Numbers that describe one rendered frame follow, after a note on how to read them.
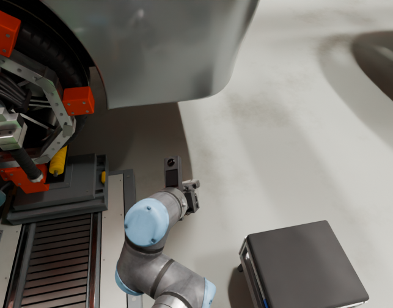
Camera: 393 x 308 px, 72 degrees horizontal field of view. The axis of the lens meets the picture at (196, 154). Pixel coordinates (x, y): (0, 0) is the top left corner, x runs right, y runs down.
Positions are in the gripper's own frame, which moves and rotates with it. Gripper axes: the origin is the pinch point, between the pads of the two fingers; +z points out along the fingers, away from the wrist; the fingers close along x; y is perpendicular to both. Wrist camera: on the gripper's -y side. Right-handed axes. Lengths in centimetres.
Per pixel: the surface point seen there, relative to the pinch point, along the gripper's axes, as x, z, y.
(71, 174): -83, 38, -7
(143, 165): -62, 81, -2
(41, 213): -96, 25, 10
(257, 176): 12, 99, 19
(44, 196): -93, 26, 2
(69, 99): -36, -7, -35
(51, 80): -36, -14, -40
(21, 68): -40, -20, -44
